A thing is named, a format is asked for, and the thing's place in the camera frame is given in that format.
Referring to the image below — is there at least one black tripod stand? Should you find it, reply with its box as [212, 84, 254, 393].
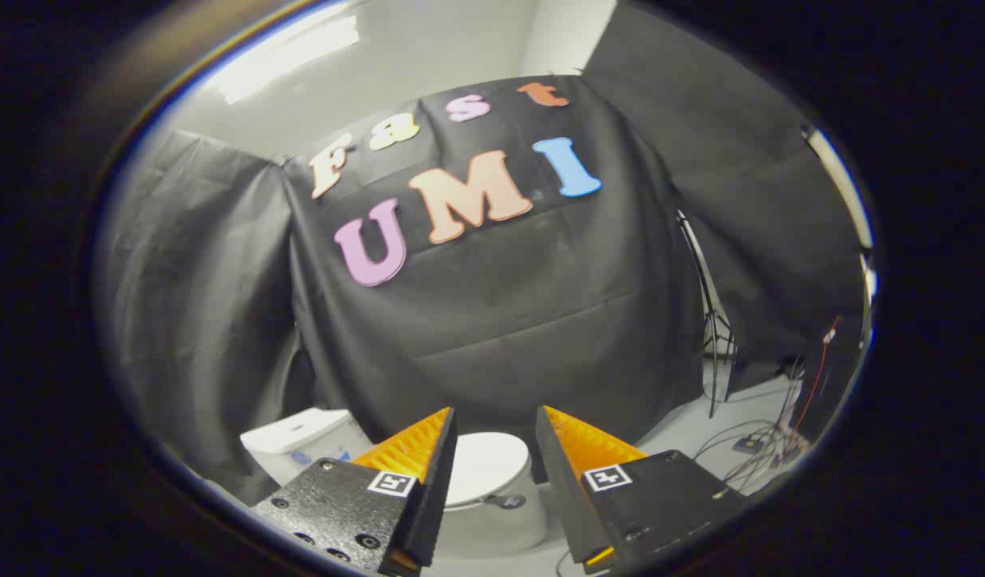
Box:
[675, 210, 737, 419]

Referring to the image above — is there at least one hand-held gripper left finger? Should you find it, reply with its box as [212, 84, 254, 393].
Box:
[252, 407, 459, 575]

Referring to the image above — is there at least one white toilet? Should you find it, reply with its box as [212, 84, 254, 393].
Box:
[240, 407, 551, 559]

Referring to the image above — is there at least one bundle of thin cables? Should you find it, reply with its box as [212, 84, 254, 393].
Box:
[692, 317, 842, 491]

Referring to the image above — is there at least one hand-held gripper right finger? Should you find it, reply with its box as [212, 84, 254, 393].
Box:
[535, 405, 751, 575]

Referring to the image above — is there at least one white toilet lid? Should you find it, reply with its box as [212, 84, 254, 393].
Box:
[444, 432, 533, 510]

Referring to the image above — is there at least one black backdrop cloth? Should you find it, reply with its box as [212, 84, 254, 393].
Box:
[99, 0, 870, 507]

